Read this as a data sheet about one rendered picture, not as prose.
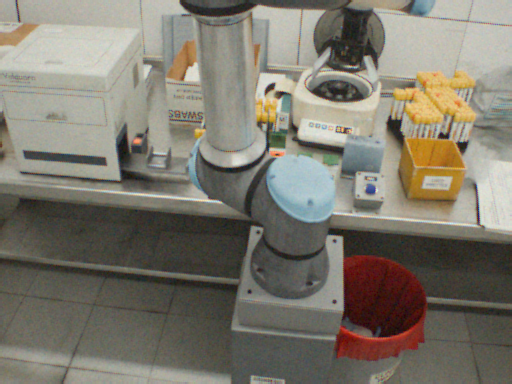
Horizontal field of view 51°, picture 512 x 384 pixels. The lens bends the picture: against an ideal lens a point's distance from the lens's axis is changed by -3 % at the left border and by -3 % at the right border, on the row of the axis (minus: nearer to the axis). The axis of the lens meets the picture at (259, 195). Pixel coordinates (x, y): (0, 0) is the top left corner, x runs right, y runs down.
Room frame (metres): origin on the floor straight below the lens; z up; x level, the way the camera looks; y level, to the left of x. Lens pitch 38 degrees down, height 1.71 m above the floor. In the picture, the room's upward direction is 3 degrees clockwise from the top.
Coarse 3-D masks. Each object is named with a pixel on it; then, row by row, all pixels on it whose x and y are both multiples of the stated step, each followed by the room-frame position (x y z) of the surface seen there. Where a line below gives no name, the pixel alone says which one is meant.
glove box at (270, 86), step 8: (264, 80) 1.54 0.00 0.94; (272, 80) 1.54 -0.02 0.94; (280, 80) 1.51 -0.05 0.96; (288, 80) 1.51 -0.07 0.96; (264, 88) 1.49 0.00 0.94; (272, 88) 1.53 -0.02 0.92; (280, 88) 1.46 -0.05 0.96; (288, 88) 1.46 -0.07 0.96; (256, 96) 1.43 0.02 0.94; (264, 96) 1.44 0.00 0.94; (272, 96) 1.47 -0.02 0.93; (280, 96) 1.48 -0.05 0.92; (288, 96) 1.44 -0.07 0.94; (280, 104) 1.39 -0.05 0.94; (288, 104) 1.40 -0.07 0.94; (280, 112) 1.35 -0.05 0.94; (288, 112) 1.35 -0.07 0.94; (280, 120) 1.35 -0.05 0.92; (288, 120) 1.35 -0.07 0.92; (280, 128) 1.35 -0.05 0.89
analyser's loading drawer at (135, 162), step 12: (120, 156) 1.14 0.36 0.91; (132, 156) 1.14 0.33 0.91; (144, 156) 1.14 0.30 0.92; (156, 156) 1.14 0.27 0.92; (168, 156) 1.12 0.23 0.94; (132, 168) 1.09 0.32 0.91; (144, 168) 1.09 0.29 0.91; (156, 168) 1.09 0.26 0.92; (168, 168) 1.10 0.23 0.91; (180, 168) 1.10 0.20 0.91
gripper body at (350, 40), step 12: (348, 12) 1.11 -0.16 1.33; (360, 12) 1.10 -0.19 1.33; (372, 12) 1.12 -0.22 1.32; (348, 24) 1.11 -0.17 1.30; (360, 24) 1.10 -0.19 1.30; (336, 36) 1.12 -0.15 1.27; (348, 36) 1.11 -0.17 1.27; (360, 36) 1.13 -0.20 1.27; (336, 48) 1.12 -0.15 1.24; (348, 48) 1.10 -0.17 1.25; (360, 48) 1.10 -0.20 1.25; (348, 60) 1.10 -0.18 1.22; (360, 60) 1.10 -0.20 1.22
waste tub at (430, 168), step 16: (416, 144) 1.20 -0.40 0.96; (432, 144) 1.20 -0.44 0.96; (448, 144) 1.20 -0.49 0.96; (400, 160) 1.19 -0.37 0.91; (416, 160) 1.20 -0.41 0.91; (432, 160) 1.20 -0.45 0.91; (448, 160) 1.19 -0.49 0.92; (400, 176) 1.16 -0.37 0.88; (416, 176) 1.07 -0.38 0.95; (432, 176) 1.07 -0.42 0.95; (448, 176) 1.07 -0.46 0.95; (464, 176) 1.07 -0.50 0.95; (416, 192) 1.07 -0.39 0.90; (432, 192) 1.07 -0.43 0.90; (448, 192) 1.07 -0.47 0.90
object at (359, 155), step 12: (348, 144) 1.16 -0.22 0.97; (360, 144) 1.16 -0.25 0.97; (372, 144) 1.16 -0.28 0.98; (384, 144) 1.16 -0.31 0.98; (348, 156) 1.16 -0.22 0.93; (360, 156) 1.16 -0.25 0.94; (372, 156) 1.15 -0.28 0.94; (348, 168) 1.16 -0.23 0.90; (360, 168) 1.16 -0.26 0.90; (372, 168) 1.15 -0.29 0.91
